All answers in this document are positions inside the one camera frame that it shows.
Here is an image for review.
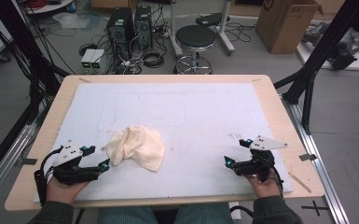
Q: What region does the person's leg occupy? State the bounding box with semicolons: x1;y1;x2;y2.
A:
97;206;159;224
173;203;235;224

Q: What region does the white round table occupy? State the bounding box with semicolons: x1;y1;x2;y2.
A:
24;0;76;15

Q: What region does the black machine part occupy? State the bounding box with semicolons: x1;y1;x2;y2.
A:
329;32;359;71

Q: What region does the white foam mat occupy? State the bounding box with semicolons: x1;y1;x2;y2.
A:
33;82;294;203

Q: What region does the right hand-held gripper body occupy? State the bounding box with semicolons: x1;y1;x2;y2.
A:
233;134;288;183

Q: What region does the cream cloth towel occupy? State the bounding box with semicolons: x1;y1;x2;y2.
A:
105;124;166;173

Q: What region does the white metal stand frame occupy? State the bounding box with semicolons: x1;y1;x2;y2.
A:
169;0;236;59

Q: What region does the thin wooden stick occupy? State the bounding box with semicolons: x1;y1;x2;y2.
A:
288;172;312;194

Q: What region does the grey machine part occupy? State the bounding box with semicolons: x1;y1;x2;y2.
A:
301;21;329;46

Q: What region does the brown cardboard box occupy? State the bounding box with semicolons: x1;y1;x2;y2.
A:
255;0;324;55

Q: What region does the black tape cross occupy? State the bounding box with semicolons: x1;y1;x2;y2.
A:
301;200;329;217

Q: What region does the person's left leg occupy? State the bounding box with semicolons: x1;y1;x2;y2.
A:
97;206;159;224

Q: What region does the right hand-held gripper black cable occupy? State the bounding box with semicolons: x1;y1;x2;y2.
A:
260;155;284;198

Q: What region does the large black computer tower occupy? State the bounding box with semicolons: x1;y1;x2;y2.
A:
106;7;135;60

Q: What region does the person's right hand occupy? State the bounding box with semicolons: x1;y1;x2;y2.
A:
245;172;283;199

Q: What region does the black metal frame stand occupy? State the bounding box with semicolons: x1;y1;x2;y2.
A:
273;0;359;135
0;0;71;188

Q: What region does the clear plastic sheet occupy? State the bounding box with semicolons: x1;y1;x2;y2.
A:
52;12;91;30

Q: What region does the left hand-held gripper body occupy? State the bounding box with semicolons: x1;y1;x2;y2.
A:
52;139;103;187

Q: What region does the person's left hand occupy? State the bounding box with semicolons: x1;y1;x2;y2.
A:
46;177;90;204

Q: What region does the white power supply unit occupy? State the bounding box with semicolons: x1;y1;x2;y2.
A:
80;49;97;70
90;49;106;70

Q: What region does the person's right leg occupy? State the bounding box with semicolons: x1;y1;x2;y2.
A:
173;203;235;224

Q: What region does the aluminium rail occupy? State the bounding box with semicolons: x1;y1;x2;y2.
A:
281;94;351;224
0;124;38;213

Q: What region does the flat black device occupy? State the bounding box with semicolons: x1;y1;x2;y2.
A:
195;12;231;27

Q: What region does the black round stool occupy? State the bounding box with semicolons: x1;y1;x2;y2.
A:
173;24;217;75

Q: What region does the narrow black computer tower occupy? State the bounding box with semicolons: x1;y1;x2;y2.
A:
134;5;154;50

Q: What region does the coiled black cable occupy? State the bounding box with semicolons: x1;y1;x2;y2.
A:
142;49;166;69

